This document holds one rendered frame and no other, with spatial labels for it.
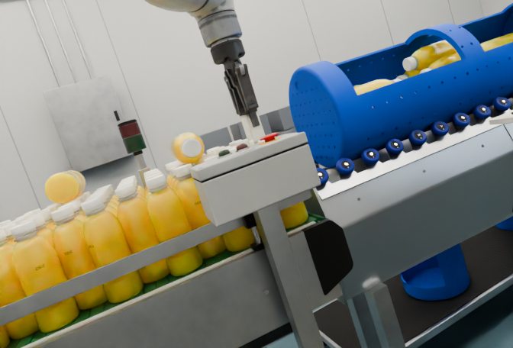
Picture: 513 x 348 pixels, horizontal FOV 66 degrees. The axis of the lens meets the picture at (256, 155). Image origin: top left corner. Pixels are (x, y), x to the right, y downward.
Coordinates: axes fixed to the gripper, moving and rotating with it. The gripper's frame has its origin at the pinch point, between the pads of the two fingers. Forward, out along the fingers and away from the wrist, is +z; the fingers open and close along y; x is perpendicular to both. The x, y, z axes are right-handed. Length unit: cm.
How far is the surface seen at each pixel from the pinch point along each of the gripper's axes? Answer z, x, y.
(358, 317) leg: 63, -16, 14
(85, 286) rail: 16.6, 42.5, -11.9
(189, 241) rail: 16.2, 22.6, -11.7
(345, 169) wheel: 16.7, -18.2, -2.3
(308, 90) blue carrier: -4.4, -19.3, 6.2
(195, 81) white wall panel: -56, -54, 344
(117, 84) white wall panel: -75, 25, 338
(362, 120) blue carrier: 6.6, -25.4, -4.5
